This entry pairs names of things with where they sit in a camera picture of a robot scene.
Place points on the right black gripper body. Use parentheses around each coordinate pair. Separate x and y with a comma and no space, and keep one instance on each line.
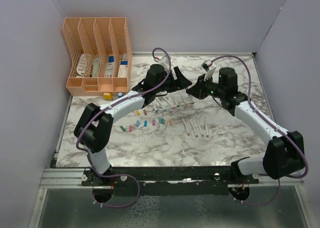
(207,87)

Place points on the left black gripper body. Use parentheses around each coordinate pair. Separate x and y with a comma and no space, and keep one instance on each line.
(171,84)

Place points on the yellow marker pen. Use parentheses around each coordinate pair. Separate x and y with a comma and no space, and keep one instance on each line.
(183,99)

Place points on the green marker pen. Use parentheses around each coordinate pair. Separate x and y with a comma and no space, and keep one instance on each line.
(174,100)

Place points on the light blue marker pen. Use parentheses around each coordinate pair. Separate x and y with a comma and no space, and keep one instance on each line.
(160,103)

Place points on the pink marker pen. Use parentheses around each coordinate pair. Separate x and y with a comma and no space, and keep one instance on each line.
(169,103)

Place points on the cyan marker pen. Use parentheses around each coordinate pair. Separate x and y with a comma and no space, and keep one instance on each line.
(155,107)

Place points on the teal marker pen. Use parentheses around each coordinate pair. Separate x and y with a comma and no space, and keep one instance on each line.
(199,127)

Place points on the peach marker pen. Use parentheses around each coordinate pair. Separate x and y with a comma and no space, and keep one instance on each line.
(185,126)

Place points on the magenta marker pen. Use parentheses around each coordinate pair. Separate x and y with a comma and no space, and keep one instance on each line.
(206,127)

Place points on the grey marker pen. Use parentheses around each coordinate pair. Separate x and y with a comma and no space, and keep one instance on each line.
(193,128)

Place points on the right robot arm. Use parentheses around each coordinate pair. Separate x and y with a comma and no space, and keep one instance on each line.
(284,149)

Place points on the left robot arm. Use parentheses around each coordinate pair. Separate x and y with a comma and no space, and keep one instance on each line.
(94,127)

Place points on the white cardboard box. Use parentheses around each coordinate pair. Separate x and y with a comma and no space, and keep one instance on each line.
(123,69)

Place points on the small white red box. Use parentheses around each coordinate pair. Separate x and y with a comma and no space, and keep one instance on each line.
(125,57)

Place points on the white paper packet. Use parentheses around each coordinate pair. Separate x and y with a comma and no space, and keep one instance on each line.
(109,67)

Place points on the yellow rectangular stamp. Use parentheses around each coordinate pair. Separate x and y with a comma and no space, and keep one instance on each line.
(107,96)

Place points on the grey stapler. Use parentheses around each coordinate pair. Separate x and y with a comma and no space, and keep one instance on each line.
(95,67)

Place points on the peach plastic desk organizer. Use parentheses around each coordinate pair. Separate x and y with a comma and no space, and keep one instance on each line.
(97,37)

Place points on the white remote in organizer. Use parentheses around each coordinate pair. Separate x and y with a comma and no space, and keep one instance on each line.
(81,66)

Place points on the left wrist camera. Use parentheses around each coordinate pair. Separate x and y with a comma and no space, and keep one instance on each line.
(164,61)

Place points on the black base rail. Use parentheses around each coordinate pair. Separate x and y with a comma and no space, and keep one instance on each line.
(166,180)

